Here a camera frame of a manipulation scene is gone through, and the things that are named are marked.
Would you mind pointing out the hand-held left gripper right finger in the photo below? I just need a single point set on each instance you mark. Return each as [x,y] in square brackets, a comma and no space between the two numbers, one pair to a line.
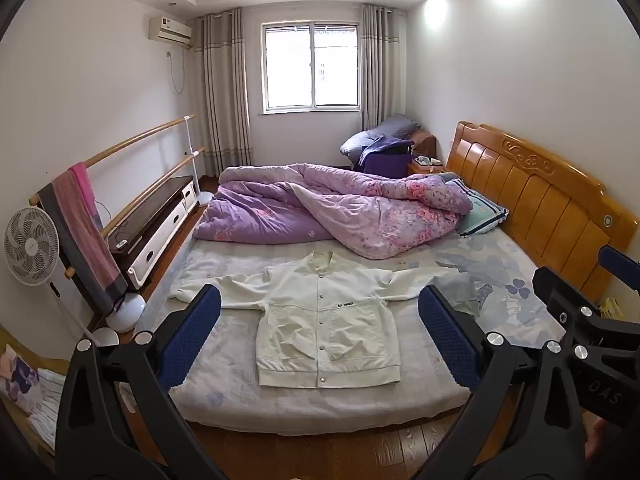
[445,330]

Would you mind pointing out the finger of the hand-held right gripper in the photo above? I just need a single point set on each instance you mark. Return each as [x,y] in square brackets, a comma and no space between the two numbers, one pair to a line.
[555,290]
[620,262]

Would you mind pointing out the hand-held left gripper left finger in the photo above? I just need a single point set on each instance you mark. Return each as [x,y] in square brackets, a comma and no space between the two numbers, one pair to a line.
[192,330]

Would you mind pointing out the white snap-button jacket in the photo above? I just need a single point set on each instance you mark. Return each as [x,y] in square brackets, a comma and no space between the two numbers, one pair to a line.
[325,330]

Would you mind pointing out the person's right hand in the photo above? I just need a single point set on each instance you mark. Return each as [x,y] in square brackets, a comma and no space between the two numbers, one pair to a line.
[597,442]

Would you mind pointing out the yellow packet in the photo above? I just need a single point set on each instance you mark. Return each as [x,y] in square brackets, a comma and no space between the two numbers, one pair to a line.
[610,307]

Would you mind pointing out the bed with floral sheet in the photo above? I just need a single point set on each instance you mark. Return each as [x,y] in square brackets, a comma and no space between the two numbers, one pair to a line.
[225,375]

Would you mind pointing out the white dome stand base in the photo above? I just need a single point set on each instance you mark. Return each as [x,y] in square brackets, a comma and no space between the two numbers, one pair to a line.
[127,312]

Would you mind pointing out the wooden headboard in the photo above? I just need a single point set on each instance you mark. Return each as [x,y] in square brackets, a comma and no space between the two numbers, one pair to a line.
[540,210]

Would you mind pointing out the teal striped pillow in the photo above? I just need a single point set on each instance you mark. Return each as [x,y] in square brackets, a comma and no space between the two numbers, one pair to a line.
[482,212]

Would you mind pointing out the dark-top white TV cabinet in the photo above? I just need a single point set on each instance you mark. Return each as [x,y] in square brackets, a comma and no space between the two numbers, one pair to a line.
[155,230]

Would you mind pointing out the remote control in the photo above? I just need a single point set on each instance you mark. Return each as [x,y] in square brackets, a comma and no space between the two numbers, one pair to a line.
[121,245]

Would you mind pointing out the grey pink striped towel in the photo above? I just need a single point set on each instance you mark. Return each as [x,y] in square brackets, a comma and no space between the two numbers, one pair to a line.
[95,270]

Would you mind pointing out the purple floral quilt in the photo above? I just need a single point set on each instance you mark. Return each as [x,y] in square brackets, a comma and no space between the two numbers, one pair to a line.
[260,210]

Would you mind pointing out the wooden nightstand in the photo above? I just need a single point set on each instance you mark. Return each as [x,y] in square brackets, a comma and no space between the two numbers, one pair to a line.
[425,170]

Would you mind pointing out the stack of white cloths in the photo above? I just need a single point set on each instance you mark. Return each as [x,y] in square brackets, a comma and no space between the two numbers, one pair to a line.
[47,405]

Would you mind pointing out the tissue box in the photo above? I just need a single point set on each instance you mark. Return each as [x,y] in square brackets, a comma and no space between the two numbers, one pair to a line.
[429,161]

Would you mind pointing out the bright pink towel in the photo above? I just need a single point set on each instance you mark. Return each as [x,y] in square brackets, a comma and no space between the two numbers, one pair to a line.
[85,190]

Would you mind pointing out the white standing fan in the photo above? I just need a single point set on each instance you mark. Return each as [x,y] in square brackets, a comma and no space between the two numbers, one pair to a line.
[32,247]

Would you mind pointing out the purple cloth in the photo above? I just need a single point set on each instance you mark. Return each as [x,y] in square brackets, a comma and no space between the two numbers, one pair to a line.
[385,160]

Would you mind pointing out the printed packet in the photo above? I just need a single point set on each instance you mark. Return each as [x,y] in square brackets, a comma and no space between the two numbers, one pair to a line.
[17,375]

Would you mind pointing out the brown covered chair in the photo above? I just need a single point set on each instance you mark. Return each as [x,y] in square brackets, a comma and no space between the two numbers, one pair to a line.
[426,142]

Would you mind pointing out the grey striped curtain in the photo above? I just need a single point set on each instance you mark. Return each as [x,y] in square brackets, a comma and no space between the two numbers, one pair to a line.
[222,95]
[382,70]

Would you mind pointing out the white-framed window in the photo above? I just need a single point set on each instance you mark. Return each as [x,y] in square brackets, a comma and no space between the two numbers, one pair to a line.
[290,70]

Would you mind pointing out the wooden barre rail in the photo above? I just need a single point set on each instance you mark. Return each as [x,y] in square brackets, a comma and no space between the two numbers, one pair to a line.
[150,192]
[125,142]

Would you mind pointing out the white barre post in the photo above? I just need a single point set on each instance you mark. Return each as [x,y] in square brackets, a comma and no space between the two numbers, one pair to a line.
[189,170]

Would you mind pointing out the white wall air conditioner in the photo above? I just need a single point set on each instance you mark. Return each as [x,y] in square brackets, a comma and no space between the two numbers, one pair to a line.
[170,30]

